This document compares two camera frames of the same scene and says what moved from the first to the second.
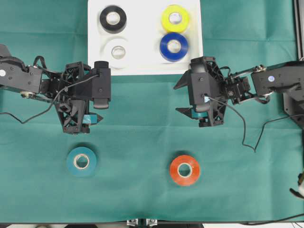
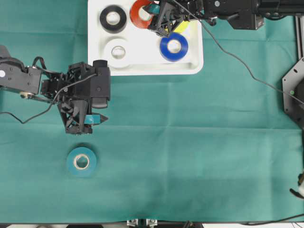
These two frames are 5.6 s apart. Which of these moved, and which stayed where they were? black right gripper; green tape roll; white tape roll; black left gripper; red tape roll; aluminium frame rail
Moved: red tape roll; black right gripper
Stayed: green tape roll; black left gripper; aluminium frame rail; white tape roll
